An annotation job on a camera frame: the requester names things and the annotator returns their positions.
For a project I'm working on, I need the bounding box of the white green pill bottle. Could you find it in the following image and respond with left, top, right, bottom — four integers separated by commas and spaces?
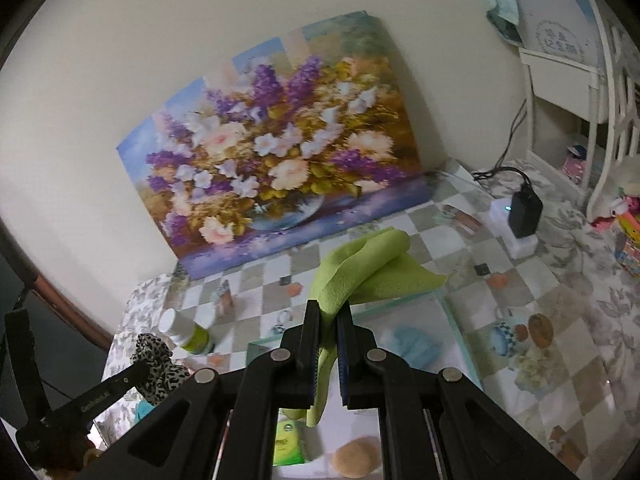
157, 309, 214, 356

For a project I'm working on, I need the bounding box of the small green tissue pack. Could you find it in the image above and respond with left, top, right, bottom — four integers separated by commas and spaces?
272, 419, 306, 467

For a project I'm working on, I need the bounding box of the white power strip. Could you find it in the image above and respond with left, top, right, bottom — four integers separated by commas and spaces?
486, 197, 539, 259

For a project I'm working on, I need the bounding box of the teal shallow cardboard tray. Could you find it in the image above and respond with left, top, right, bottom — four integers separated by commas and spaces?
272, 292, 482, 479

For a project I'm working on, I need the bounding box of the basket of colourful toys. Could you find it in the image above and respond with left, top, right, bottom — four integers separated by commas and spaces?
594, 164, 639, 280

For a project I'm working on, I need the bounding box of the black power cable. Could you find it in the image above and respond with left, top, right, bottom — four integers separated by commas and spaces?
472, 98, 534, 191

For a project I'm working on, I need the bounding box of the teal cloth on shelf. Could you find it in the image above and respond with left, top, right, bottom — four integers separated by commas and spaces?
486, 0, 523, 47

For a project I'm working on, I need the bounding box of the checkered picture tablecloth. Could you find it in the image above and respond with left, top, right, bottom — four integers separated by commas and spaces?
104, 168, 639, 479

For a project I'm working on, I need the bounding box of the white chair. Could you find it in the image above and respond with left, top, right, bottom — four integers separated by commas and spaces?
516, 0, 639, 219

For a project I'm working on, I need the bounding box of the teal plastic toy box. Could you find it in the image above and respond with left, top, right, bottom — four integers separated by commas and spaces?
134, 399, 154, 424

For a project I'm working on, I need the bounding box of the light blue face mask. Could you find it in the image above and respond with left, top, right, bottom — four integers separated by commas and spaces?
393, 326, 442, 370

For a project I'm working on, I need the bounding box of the leopard print scrunchie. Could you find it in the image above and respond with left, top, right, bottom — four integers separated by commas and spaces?
130, 333, 191, 406

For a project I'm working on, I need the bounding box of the floral painting canvas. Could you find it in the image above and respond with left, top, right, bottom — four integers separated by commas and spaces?
117, 11, 430, 280

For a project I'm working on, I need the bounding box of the lime green microfiber cloth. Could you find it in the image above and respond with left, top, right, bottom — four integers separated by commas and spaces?
282, 228, 448, 427

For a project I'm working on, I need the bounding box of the round tan sponge puff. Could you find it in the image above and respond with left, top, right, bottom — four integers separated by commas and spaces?
332, 437, 381, 479

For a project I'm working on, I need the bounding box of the black power adapter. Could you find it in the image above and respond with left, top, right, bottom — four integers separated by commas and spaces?
508, 183, 544, 238

